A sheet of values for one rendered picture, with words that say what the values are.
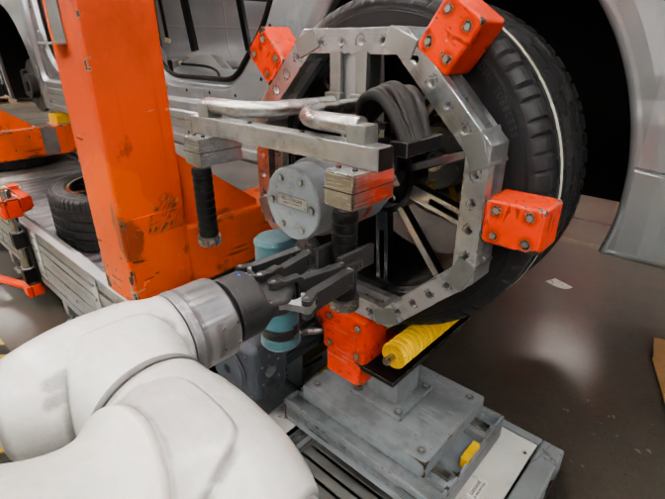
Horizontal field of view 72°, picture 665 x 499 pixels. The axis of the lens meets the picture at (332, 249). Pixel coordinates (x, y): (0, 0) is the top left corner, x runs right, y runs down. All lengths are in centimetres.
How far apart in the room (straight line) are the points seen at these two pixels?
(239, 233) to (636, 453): 132
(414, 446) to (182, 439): 93
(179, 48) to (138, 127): 237
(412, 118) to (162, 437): 49
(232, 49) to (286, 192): 292
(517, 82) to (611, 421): 126
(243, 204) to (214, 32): 241
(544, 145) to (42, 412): 70
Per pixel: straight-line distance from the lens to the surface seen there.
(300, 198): 75
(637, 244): 95
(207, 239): 88
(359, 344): 99
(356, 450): 125
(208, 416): 32
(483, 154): 71
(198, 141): 82
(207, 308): 46
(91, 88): 105
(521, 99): 77
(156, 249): 115
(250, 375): 121
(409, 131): 63
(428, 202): 90
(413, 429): 123
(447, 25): 73
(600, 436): 172
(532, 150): 77
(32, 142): 303
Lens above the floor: 110
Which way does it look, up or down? 24 degrees down
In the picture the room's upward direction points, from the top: straight up
